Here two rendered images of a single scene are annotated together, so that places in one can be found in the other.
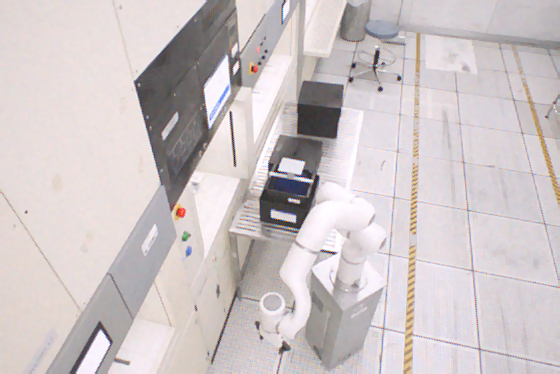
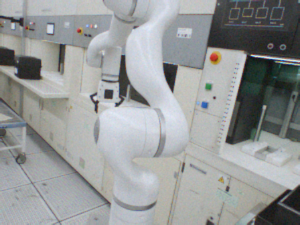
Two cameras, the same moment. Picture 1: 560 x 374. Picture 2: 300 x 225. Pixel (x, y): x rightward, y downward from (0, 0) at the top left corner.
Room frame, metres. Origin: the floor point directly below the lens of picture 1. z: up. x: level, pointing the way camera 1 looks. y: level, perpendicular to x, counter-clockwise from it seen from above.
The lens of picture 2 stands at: (1.47, -0.81, 1.31)
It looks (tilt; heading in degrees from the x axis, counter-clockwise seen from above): 14 degrees down; 122
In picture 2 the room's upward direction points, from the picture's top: 9 degrees clockwise
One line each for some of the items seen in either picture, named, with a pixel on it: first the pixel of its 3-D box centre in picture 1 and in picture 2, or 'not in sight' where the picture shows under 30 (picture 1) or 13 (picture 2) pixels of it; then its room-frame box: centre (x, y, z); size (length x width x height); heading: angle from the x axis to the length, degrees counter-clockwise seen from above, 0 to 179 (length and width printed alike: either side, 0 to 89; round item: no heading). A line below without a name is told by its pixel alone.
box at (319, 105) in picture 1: (320, 109); not in sight; (2.41, -0.25, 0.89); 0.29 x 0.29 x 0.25; 81
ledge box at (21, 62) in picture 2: not in sight; (27, 66); (-1.38, 0.80, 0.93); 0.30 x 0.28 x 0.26; 164
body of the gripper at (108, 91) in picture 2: (272, 330); (108, 90); (0.70, 0.02, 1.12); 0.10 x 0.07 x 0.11; 52
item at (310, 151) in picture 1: (295, 155); not in sight; (2.00, -0.08, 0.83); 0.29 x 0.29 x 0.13; 76
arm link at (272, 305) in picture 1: (273, 312); (110, 59); (0.70, 0.02, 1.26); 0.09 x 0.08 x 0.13; 53
